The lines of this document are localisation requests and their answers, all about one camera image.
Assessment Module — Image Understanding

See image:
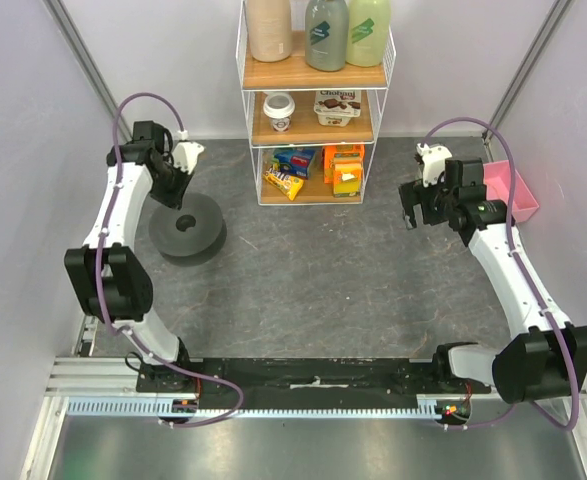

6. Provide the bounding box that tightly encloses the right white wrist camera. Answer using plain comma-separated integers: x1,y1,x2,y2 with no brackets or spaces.
416,143,452,188

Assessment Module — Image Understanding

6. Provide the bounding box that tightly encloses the pink plastic bin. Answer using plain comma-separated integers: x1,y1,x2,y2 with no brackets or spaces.
483,160,541,225

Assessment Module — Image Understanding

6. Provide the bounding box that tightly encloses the orange cracker box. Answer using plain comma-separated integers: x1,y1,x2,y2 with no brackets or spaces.
321,143,365,184

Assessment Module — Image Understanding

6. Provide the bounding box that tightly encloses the white wire shelf rack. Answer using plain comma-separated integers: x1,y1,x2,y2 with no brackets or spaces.
234,0,397,207

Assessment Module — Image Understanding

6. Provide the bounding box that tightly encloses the yellow M&M candy bag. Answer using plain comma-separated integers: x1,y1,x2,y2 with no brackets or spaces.
263,167,305,201

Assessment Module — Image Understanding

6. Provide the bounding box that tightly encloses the grey-green soap bottle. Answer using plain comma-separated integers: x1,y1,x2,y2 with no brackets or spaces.
304,0,349,72

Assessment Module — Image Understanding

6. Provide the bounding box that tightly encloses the aluminium slotted rail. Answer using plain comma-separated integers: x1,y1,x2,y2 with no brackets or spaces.
65,394,444,418

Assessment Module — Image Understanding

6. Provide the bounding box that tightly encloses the yellow orange sponge pack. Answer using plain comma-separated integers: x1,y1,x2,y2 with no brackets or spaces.
333,161,363,198

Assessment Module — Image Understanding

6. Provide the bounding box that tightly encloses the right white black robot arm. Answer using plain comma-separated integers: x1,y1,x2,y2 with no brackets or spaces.
399,151,587,404

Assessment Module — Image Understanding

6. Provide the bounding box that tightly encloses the light green soap bottle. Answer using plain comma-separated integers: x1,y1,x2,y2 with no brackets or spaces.
346,0,391,68

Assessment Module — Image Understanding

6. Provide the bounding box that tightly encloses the white lidded yogurt cup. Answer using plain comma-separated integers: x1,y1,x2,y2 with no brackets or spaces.
262,92,296,132

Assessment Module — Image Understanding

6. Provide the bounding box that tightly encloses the Chobani yogurt tub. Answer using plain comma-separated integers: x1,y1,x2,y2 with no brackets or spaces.
314,90,362,127

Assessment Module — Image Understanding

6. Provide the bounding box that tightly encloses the beige lotion bottle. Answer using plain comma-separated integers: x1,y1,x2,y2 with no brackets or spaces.
245,0,293,63

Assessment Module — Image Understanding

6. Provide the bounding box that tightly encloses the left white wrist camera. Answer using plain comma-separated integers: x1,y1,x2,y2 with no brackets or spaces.
172,141,205,175

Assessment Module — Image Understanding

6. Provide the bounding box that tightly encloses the blue snack box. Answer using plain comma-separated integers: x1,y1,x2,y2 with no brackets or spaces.
272,148,316,180

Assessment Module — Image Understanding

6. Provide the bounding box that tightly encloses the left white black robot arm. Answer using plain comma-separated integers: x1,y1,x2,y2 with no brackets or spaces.
64,121,204,393

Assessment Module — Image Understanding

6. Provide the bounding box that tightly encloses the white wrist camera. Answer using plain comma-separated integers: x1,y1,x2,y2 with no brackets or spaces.
172,141,205,175
416,143,452,188

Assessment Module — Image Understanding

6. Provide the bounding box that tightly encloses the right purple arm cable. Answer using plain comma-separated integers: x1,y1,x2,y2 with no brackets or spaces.
424,117,583,432

